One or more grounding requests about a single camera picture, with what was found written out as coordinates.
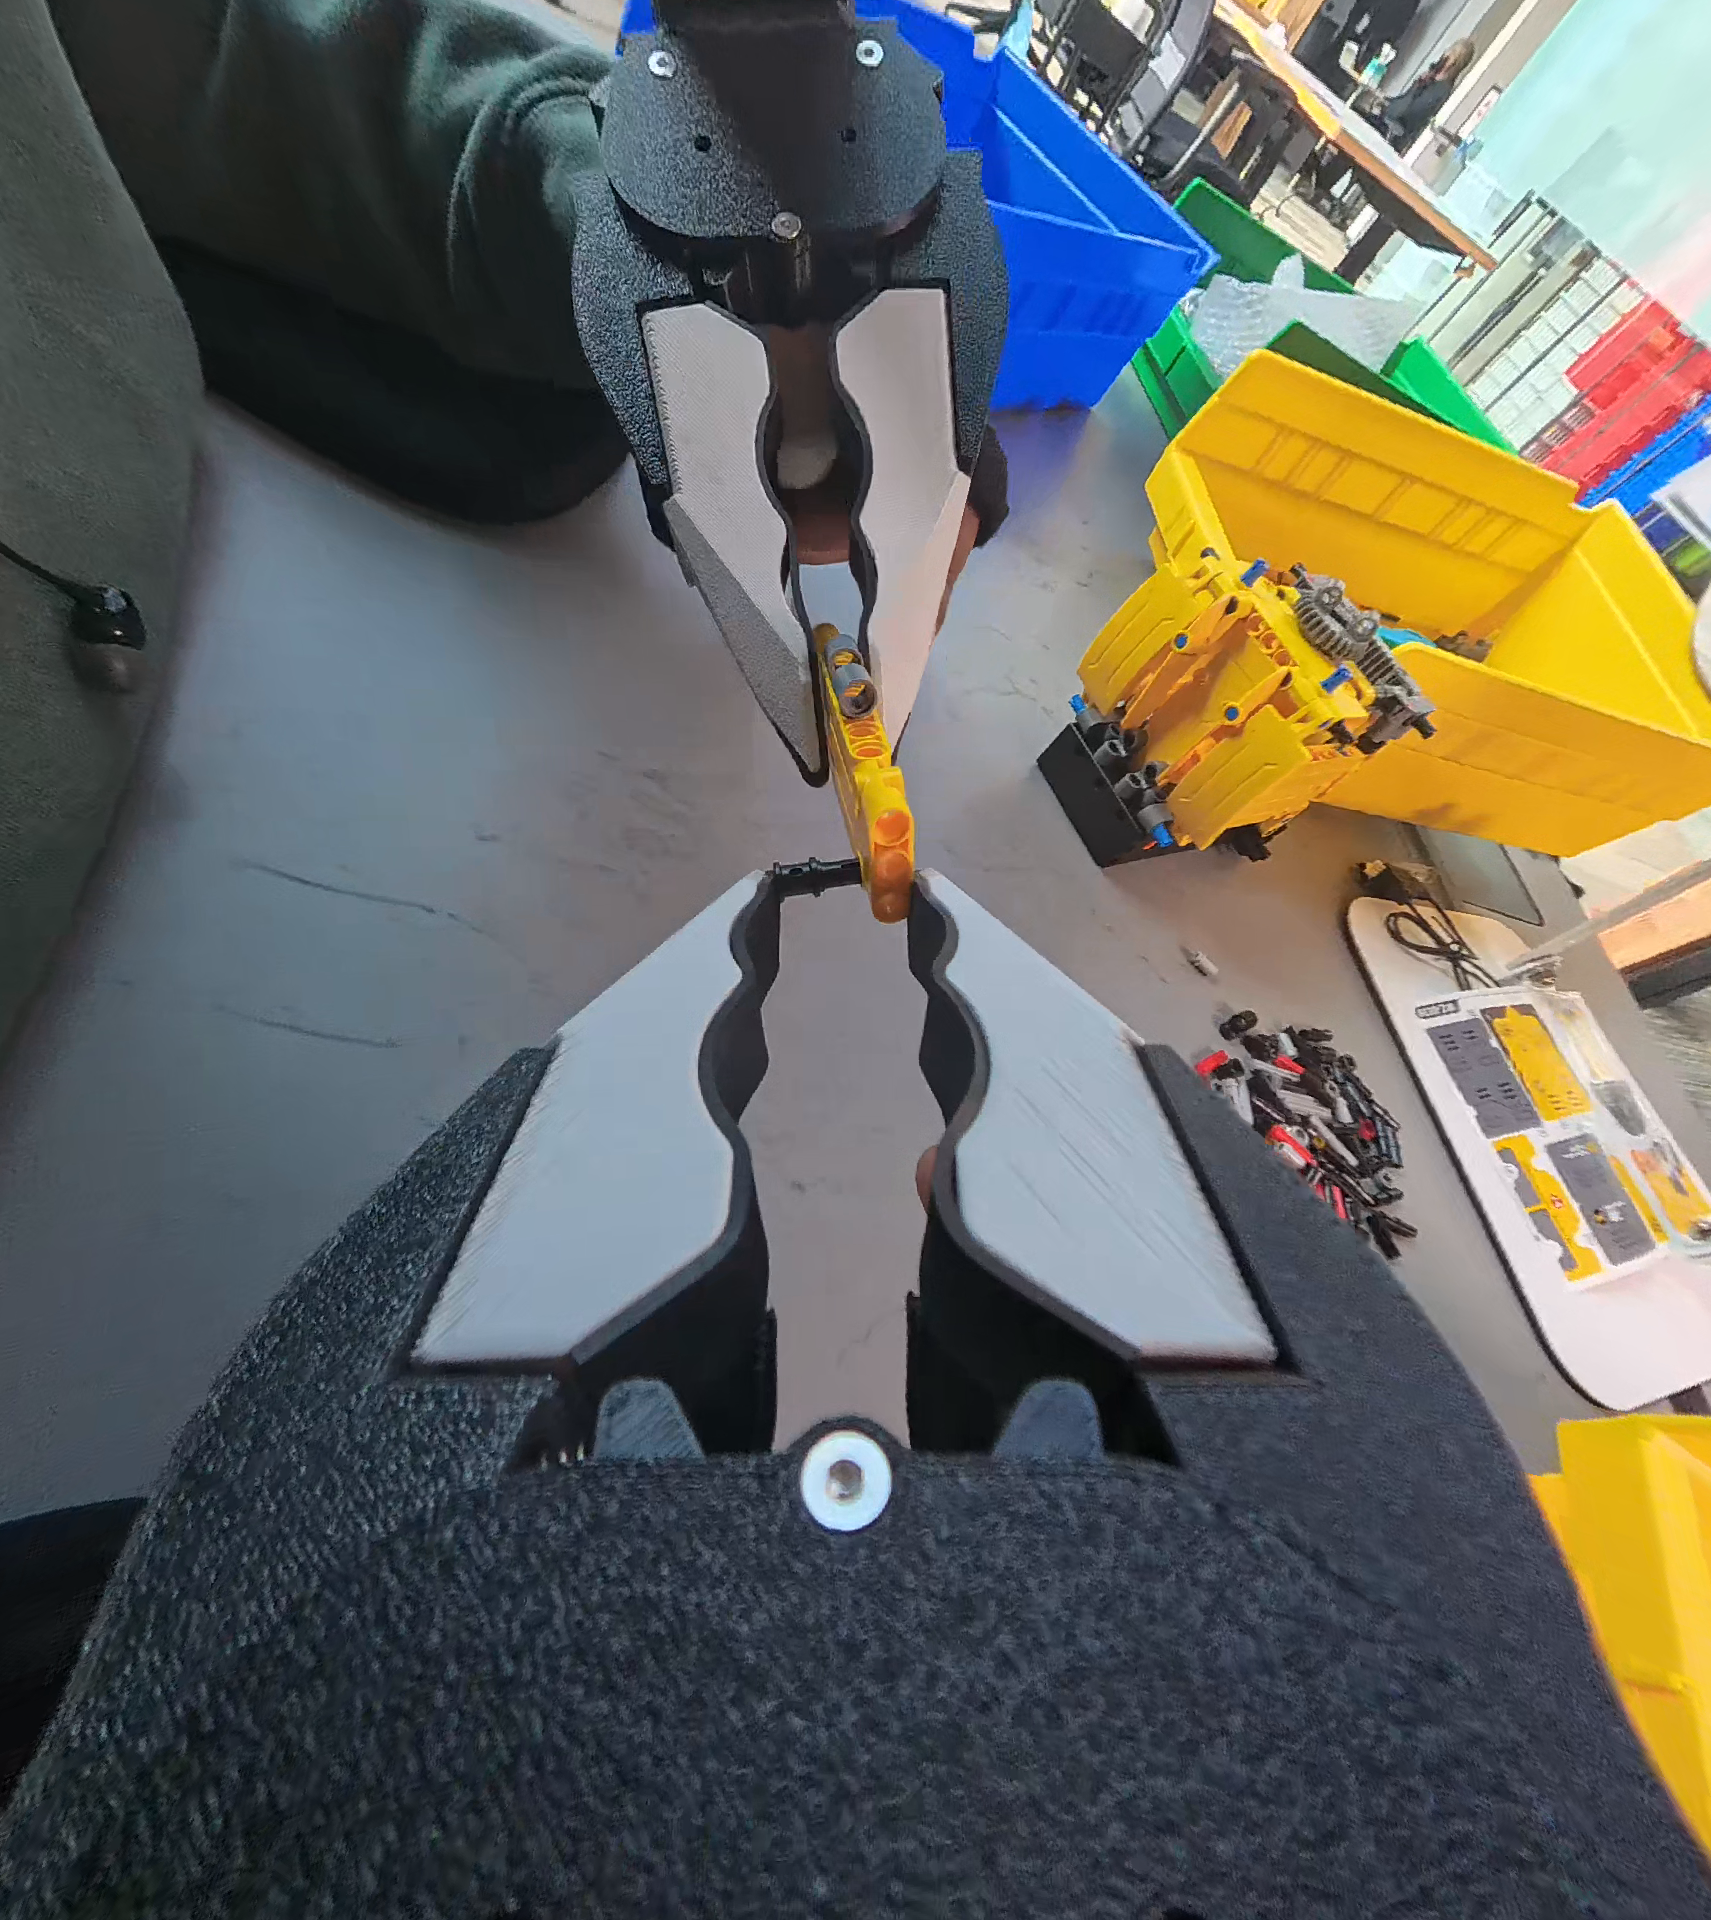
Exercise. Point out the large yellow plastic bin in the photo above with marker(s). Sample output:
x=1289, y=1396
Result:
x=1395, y=480

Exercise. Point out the grey small parts cabinet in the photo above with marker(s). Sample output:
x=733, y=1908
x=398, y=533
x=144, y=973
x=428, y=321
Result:
x=1529, y=300

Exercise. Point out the black lego pin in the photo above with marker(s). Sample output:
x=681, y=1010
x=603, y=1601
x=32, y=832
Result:
x=809, y=878

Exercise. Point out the pile of small lego connectors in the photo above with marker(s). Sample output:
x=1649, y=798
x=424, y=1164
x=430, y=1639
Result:
x=1313, y=1124

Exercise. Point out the clear bubble wrap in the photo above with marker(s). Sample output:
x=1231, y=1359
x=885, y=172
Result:
x=1275, y=322

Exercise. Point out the person's green sweatshirt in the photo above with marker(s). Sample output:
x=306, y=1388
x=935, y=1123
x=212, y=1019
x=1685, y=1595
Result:
x=30, y=525

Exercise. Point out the instruction sheet on white stand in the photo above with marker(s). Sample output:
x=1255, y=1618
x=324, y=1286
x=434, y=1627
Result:
x=1619, y=1335

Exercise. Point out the stack of blue bins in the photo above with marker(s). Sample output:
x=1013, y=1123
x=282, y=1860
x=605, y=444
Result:
x=1679, y=459

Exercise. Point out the person's left hand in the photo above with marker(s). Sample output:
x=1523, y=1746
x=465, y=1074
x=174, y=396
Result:
x=961, y=548

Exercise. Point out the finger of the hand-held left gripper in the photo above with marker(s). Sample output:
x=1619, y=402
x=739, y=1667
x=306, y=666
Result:
x=711, y=435
x=911, y=435

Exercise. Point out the lego instruction sheet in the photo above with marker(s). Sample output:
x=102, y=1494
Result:
x=1545, y=1081

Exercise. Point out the grey flat device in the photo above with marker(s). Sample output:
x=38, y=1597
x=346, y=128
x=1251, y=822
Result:
x=1485, y=878

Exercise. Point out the blue plastic bin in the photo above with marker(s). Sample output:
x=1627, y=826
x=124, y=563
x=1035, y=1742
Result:
x=1095, y=271

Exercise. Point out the yellow lego vehicle model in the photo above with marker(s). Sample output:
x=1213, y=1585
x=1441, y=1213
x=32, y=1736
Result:
x=1215, y=734

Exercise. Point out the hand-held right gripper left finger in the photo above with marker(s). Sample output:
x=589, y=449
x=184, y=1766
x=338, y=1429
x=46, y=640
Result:
x=599, y=1201

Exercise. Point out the person's right hand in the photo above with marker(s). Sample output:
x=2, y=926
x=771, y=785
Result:
x=927, y=1179

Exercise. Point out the yellow bin with lego parts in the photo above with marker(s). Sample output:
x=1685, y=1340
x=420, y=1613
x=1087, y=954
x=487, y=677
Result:
x=1695, y=1575

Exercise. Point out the green plastic bin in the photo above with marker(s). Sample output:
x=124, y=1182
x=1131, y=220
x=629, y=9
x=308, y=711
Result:
x=1439, y=390
x=1245, y=233

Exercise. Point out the small dark brown object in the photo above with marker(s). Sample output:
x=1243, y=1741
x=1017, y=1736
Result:
x=1391, y=881

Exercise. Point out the teal lego piece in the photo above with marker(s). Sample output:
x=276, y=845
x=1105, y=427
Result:
x=1403, y=640

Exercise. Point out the stack of red bins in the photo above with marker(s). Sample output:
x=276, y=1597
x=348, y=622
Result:
x=1635, y=374

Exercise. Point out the yellow lego panel piece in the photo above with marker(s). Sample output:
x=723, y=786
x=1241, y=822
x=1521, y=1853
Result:
x=877, y=810

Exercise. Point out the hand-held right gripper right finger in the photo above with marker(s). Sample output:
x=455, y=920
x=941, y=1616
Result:
x=1095, y=1201

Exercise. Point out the wooden office desk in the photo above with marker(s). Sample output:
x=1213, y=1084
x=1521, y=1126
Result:
x=1335, y=104

